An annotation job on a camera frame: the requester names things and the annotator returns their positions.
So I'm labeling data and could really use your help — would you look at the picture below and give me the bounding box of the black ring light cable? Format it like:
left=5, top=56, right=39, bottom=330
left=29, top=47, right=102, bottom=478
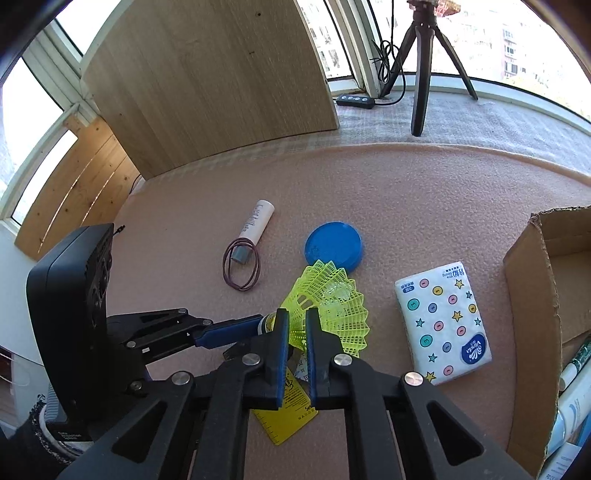
left=368, top=0, right=408, bottom=106

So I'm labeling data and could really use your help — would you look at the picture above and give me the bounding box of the large light wooden board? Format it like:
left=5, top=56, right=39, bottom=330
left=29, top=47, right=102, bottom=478
left=82, top=0, right=341, bottom=181

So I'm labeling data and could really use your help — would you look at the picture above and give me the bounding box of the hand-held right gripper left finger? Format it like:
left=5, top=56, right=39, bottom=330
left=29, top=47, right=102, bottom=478
left=55, top=309, right=291, bottom=480

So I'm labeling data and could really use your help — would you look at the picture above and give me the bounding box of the black tripod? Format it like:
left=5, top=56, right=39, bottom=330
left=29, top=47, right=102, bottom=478
left=381, top=0, right=479, bottom=137

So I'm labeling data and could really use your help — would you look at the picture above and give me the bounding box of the white window frame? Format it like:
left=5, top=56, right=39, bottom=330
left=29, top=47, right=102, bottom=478
left=0, top=0, right=591, bottom=232

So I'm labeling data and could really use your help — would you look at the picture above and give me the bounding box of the yellow ruler card pack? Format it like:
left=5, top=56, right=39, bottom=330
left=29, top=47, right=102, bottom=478
left=252, top=355, right=319, bottom=446

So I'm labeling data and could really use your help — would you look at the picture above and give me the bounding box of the black remote power strip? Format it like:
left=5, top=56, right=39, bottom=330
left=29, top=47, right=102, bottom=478
left=335, top=95, right=376, bottom=110

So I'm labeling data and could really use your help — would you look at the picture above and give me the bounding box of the white sunscreen tube blue cap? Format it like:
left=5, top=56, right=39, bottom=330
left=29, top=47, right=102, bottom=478
left=547, top=376, right=591, bottom=455

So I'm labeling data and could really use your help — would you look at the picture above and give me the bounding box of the green and white tube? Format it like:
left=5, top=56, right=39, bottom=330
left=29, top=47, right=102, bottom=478
left=558, top=336, right=591, bottom=392

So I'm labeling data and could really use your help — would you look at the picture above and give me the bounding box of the patterned white tissue pack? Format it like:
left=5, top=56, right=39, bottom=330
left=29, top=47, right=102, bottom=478
left=395, top=261, right=492, bottom=386

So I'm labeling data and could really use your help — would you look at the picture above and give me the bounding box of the white tube grey cap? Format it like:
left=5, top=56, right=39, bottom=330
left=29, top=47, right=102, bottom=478
left=231, top=200, right=276, bottom=265

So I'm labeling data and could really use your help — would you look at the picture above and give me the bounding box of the grey checked cloth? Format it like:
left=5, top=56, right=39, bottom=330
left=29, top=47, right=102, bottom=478
left=332, top=85, right=591, bottom=185

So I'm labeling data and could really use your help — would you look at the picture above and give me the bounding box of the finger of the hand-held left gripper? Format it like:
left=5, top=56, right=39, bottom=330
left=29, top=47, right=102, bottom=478
left=126, top=364, right=160, bottom=398
left=106, top=307, right=266, bottom=365

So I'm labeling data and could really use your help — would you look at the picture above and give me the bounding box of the wooden plank panel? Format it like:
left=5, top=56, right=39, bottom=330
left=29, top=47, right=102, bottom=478
left=14, top=115, right=141, bottom=257

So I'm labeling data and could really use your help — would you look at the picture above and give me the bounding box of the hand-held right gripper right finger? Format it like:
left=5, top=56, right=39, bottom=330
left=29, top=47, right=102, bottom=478
left=305, top=307, right=534, bottom=480

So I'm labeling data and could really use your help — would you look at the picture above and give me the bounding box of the brown hair tie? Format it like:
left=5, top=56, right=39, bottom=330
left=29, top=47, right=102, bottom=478
left=223, top=239, right=262, bottom=292

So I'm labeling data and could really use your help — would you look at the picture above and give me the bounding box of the blue round case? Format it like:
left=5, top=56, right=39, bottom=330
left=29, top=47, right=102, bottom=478
left=304, top=222, right=365, bottom=272

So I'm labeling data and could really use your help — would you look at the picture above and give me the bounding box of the brown cardboard box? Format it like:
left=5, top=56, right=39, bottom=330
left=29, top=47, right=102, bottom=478
left=502, top=205, right=591, bottom=478

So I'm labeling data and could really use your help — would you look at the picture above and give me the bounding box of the yellow plastic shuttlecock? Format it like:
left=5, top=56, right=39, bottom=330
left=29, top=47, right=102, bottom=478
left=259, top=260, right=371, bottom=358

